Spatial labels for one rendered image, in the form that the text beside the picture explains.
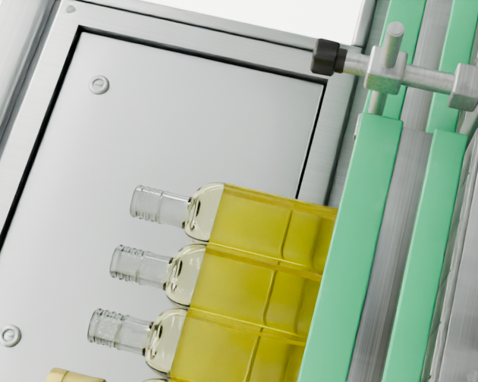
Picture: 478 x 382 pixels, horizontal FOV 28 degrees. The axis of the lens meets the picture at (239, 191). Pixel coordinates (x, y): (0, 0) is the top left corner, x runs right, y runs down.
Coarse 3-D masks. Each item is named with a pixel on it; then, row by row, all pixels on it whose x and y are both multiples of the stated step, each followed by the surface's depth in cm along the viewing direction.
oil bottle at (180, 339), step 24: (168, 312) 77; (192, 312) 77; (168, 336) 76; (192, 336) 76; (216, 336) 76; (240, 336) 76; (264, 336) 76; (288, 336) 76; (168, 360) 75; (192, 360) 75; (216, 360) 75; (240, 360) 75; (264, 360) 75; (288, 360) 75
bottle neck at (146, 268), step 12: (120, 252) 80; (132, 252) 80; (144, 252) 81; (120, 264) 80; (132, 264) 80; (144, 264) 80; (156, 264) 80; (120, 276) 80; (132, 276) 80; (144, 276) 80; (156, 276) 80
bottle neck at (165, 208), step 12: (144, 192) 82; (156, 192) 83; (168, 192) 83; (132, 204) 82; (144, 204) 82; (156, 204) 82; (168, 204) 82; (180, 204) 82; (132, 216) 83; (144, 216) 83; (156, 216) 82; (168, 216) 82; (180, 216) 82
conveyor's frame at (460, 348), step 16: (464, 208) 67; (464, 224) 66; (464, 240) 65; (464, 256) 65; (464, 272) 64; (448, 288) 65; (464, 288) 64; (448, 304) 64; (464, 304) 64; (448, 320) 64; (464, 320) 63; (448, 336) 63; (464, 336) 63; (448, 352) 62; (464, 352) 62; (432, 368) 64; (448, 368) 62; (464, 368) 62
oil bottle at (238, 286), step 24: (168, 264) 80; (192, 264) 78; (216, 264) 78; (240, 264) 78; (264, 264) 78; (288, 264) 78; (168, 288) 78; (192, 288) 78; (216, 288) 78; (240, 288) 77; (264, 288) 77; (288, 288) 77; (312, 288) 77; (216, 312) 77; (240, 312) 77; (264, 312) 77; (288, 312) 77; (312, 312) 77
